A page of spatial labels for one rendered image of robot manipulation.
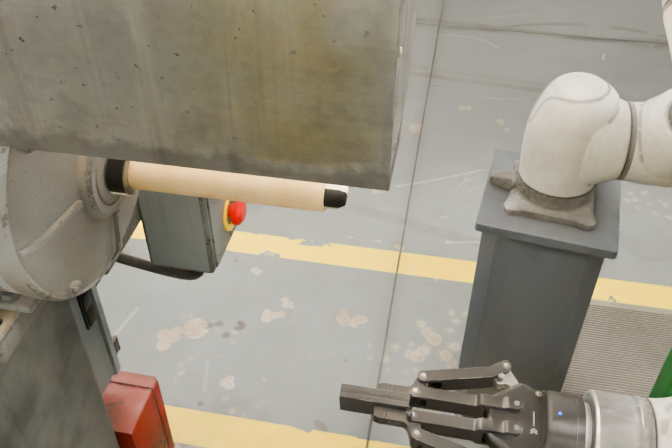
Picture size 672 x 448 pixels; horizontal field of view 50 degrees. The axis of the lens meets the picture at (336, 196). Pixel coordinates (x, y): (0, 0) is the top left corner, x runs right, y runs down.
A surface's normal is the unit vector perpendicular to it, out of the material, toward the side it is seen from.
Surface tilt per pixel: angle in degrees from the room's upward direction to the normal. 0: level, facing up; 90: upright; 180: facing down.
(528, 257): 90
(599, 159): 88
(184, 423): 0
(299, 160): 90
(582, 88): 6
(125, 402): 0
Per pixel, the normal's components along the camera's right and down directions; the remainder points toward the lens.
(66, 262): 0.95, 0.24
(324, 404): 0.00, -0.78
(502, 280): -0.31, 0.60
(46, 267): 0.78, 0.48
